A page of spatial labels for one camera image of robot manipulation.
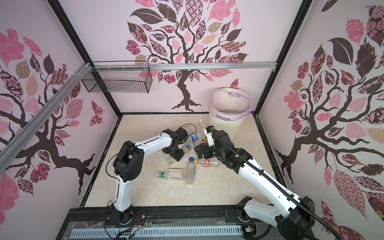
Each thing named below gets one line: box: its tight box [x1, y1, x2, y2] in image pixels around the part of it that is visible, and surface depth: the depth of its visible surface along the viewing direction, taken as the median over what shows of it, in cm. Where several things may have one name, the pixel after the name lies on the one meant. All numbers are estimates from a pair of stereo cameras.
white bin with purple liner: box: [208, 87, 252, 136], surface depth 97 cm
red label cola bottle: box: [197, 158, 221, 168], surface depth 90 cm
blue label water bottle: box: [180, 142, 196, 156], surface depth 97 cm
